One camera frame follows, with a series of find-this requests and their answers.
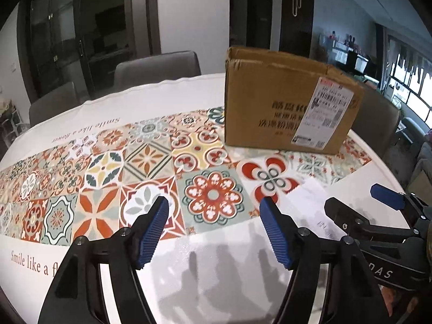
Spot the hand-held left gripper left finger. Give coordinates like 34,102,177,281
37,196,170,324

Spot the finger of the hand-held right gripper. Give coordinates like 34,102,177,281
370,184,432,235
323,197,419,245

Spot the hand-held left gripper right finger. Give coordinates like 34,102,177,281
259,197,386,324

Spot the brown cardboard box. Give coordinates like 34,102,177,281
224,46,366,155

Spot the white paper sheet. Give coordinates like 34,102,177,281
280,179,345,241

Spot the grey sofa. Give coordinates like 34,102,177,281
401,117,432,194

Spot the olive grey dining chair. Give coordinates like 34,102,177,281
349,85,401,163

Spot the large living room window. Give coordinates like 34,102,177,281
384,33,432,116

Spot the black upright piano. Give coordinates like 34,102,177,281
346,52,379,82

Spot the small grey dining chair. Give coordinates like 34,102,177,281
29,81,82,127

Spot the wide grey dining chair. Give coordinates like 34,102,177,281
113,50,202,92

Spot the white storage shelf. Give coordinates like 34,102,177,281
0,99,26,150

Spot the dark wooden door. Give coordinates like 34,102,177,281
246,0,271,52

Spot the dark sliding glass door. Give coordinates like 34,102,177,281
17,0,161,102

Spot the dark slatted wall panel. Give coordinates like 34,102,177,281
278,0,315,59

